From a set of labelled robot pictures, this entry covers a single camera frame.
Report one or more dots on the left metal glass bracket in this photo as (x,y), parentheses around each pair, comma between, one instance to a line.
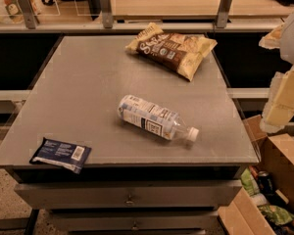
(30,20)

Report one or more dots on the middle metal glass bracket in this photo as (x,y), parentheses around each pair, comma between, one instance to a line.
(106,11)

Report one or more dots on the grey drawer cabinet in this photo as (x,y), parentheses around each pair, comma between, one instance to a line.
(132,182)

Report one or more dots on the open cardboard box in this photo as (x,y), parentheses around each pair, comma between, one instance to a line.
(242,217)

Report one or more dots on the brown yellow chips bag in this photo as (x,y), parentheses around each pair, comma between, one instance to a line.
(178,52)

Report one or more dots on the green patterned packet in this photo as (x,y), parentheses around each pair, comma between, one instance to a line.
(276,214)

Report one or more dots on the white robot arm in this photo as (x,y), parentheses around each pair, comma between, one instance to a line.
(282,38)

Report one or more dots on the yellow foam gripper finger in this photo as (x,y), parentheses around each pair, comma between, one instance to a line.
(279,109)

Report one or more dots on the dark soda can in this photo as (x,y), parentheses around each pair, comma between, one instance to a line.
(265,182)

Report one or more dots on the metal glass bracket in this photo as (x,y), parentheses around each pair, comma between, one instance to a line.
(106,11)
(222,14)
(30,20)

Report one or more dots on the right metal glass bracket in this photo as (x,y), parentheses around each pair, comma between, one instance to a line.
(222,14)

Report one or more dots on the clear plastic water bottle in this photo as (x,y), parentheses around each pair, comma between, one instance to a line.
(155,119)

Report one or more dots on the green snack bag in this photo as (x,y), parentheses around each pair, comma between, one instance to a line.
(249,183)

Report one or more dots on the dark blue snack packet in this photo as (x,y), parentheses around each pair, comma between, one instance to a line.
(67,155)

